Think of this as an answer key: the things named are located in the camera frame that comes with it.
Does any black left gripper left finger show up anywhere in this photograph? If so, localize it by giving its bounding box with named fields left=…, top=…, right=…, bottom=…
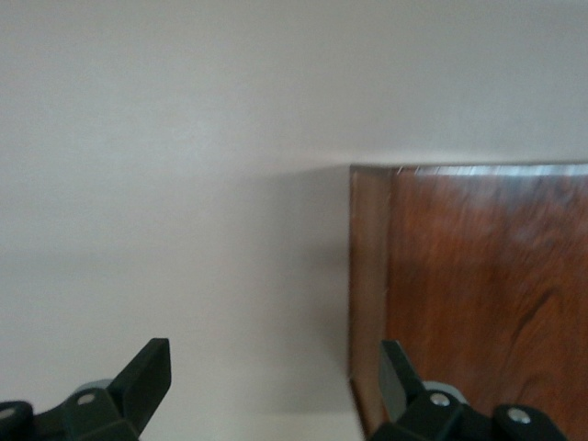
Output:
left=0, top=338, right=172, bottom=441

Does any dark red wooden cabinet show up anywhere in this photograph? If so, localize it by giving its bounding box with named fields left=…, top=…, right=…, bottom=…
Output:
left=347, top=161, right=588, bottom=441

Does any brown table cover sheet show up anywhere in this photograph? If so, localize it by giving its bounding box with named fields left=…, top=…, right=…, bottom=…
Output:
left=0, top=0, right=588, bottom=441

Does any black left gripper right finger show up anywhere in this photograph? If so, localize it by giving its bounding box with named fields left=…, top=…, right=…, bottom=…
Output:
left=365, top=339, right=569, bottom=441

